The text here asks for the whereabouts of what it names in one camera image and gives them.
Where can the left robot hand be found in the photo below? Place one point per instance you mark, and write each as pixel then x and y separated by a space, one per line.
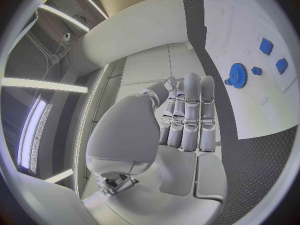
pixel 126 135

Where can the white task board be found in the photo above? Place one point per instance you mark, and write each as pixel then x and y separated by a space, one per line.
pixel 257 106

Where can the glowing light bar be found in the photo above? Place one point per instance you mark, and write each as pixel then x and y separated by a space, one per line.
pixel 30 135

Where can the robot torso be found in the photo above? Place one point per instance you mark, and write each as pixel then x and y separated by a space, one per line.
pixel 136 31

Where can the small blue peg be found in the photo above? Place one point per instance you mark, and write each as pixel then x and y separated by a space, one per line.
pixel 227 81
pixel 256 70

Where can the blue gear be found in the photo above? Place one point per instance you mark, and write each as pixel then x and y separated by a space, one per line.
pixel 239 76

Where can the small blue block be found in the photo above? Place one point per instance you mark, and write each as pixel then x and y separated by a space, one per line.
pixel 266 46
pixel 281 66

